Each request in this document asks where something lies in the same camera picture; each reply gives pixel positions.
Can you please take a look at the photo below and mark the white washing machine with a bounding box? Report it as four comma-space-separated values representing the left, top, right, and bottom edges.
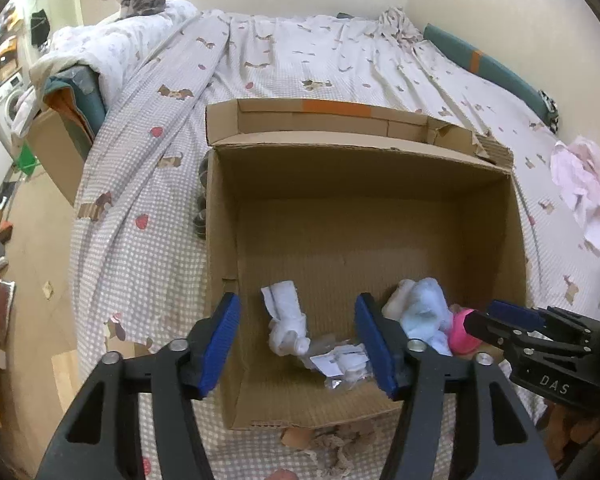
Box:
0, 72, 31, 133

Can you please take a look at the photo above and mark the cluttered wall shelf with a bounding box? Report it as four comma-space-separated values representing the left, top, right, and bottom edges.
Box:
0, 2, 31, 91

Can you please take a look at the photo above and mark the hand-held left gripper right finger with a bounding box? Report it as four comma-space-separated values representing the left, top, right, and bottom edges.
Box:
355, 292, 556, 480

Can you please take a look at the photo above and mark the teal and orange blanket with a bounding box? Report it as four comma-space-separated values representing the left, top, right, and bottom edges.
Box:
42, 66, 106, 136

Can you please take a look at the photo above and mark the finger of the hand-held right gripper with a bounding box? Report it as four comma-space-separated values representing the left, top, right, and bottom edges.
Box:
486, 299, 600, 342
462, 310, 531, 361

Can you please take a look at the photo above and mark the black and white patterned cloth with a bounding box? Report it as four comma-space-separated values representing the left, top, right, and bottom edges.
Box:
537, 90, 561, 133

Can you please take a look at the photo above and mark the dark grey scrunchie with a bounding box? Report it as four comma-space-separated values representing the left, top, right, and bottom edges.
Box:
192, 157, 212, 238

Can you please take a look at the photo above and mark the brown cardboard carton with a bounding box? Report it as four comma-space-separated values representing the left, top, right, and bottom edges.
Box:
27, 107, 93, 206

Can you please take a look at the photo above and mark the green dustpan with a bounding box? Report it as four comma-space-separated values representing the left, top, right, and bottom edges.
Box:
15, 142, 41, 178

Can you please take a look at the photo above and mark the white duvet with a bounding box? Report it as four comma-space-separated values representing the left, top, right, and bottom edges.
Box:
29, 0, 203, 111

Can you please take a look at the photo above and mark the clear plastic packet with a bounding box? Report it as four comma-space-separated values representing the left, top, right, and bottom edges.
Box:
300, 340, 376, 391

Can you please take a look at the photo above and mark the cardboard box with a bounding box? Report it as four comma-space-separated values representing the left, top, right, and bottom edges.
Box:
202, 99, 531, 432

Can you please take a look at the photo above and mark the beige lace scrunchie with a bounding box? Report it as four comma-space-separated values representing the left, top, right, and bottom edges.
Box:
305, 422, 378, 478

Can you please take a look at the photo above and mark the black hanging cloth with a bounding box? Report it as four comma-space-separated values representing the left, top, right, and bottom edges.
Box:
30, 9, 51, 46

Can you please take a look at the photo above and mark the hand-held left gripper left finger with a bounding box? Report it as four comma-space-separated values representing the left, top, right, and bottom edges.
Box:
35, 291, 242, 480

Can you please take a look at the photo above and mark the blue fluffy scrunchie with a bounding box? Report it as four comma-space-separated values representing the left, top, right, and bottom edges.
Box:
400, 277, 455, 356

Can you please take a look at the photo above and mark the teal cushion with orange stripe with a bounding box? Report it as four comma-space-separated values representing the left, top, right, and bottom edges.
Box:
422, 22, 553, 121

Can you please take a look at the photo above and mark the pink sock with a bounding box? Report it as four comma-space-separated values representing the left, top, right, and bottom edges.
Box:
447, 307, 483, 356

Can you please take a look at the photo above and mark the checked printed bed blanket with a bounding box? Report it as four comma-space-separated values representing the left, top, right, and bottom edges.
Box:
67, 7, 600, 480

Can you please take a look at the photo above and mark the orange soft sponge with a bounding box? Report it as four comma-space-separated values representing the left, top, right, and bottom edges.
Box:
279, 425, 315, 448

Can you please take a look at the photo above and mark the pink crumpled cloth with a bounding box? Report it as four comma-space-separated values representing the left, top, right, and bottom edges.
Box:
550, 135, 600, 253

